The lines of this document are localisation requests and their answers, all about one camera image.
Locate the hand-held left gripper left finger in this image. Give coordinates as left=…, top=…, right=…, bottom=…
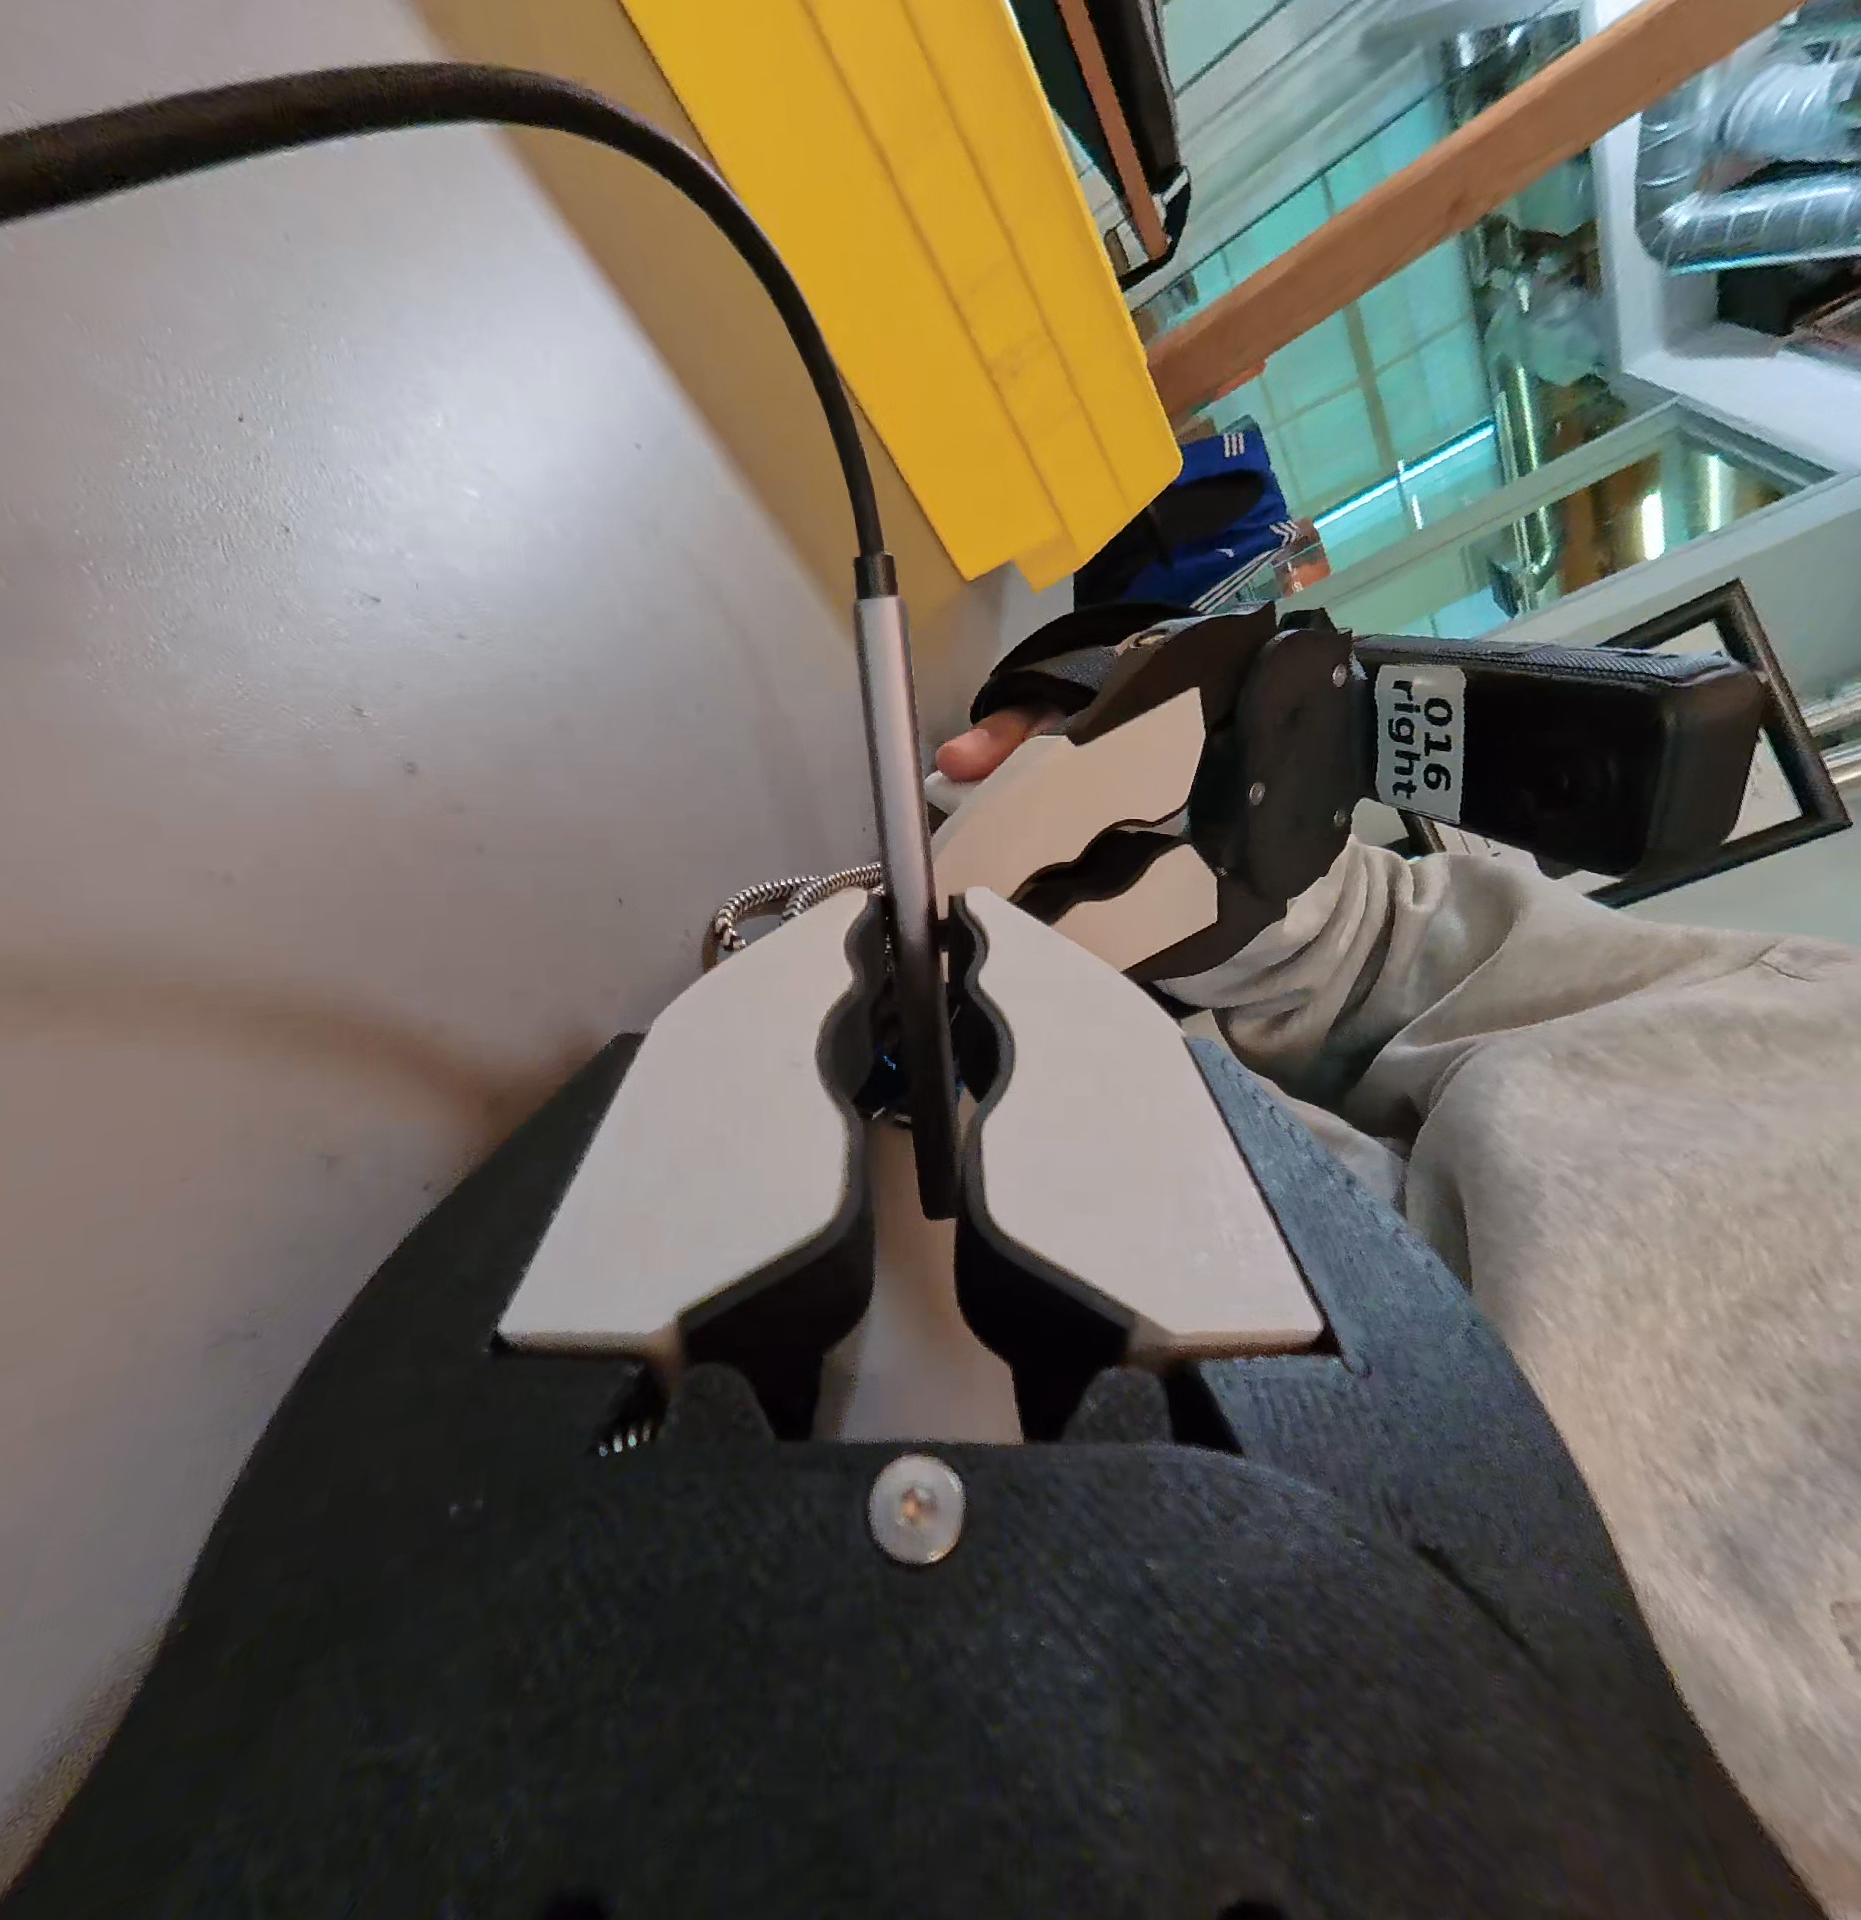
left=496, top=886, right=890, bottom=1405

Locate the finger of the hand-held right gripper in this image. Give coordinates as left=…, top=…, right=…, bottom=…
left=928, top=696, right=1218, bottom=908
left=1021, top=823, right=1229, bottom=984

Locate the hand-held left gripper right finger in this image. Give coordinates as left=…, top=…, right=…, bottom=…
left=947, top=885, right=1331, bottom=1373

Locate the grey usb hub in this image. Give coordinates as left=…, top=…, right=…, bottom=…
left=852, top=592, right=967, bottom=1220

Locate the white black braided cable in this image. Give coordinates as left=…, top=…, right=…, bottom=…
left=705, top=862, right=890, bottom=969

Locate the yellow storage bin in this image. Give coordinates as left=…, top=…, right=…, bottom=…
left=617, top=0, right=1185, bottom=591

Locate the black hub cable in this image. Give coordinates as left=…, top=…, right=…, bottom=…
left=0, top=61, right=899, bottom=602

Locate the person's right forearm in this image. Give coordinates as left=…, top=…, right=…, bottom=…
left=1156, top=831, right=1487, bottom=1113

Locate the person's right hand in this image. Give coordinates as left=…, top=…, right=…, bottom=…
left=933, top=708, right=1056, bottom=782

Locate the blue striped jacket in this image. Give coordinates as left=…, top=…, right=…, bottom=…
left=1072, top=424, right=1331, bottom=616

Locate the black framed marker sign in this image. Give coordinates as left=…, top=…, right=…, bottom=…
left=1394, top=582, right=1850, bottom=908

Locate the wooden beam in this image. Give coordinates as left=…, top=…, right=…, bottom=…
left=1147, top=0, right=1795, bottom=422

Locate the silver ventilation duct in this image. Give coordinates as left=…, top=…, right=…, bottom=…
left=1620, top=31, right=1861, bottom=288

